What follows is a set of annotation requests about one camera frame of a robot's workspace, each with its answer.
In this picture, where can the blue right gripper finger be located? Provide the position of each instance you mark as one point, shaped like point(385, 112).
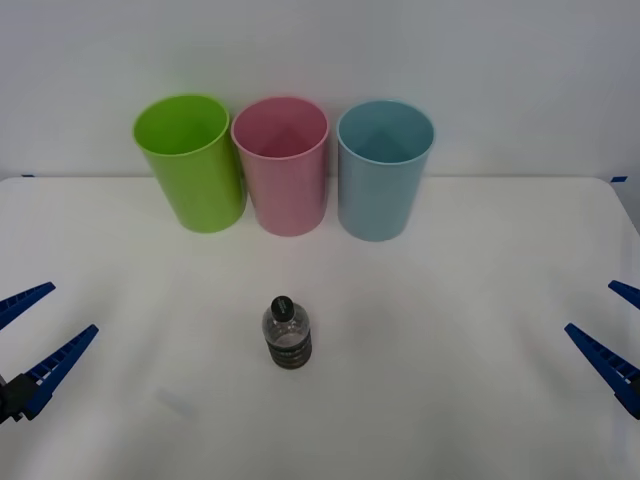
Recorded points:
point(627, 292)
point(607, 357)

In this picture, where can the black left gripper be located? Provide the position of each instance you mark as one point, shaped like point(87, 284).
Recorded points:
point(4, 406)

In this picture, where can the clear bottle with black cap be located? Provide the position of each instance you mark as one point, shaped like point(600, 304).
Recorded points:
point(289, 345)

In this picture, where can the green plastic bin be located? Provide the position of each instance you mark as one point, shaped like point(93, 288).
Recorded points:
point(200, 190)

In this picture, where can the pale blue plastic bin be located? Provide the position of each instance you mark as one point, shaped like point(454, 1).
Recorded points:
point(377, 200)

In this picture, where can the pink plastic bin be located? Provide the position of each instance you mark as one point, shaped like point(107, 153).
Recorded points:
point(287, 195)

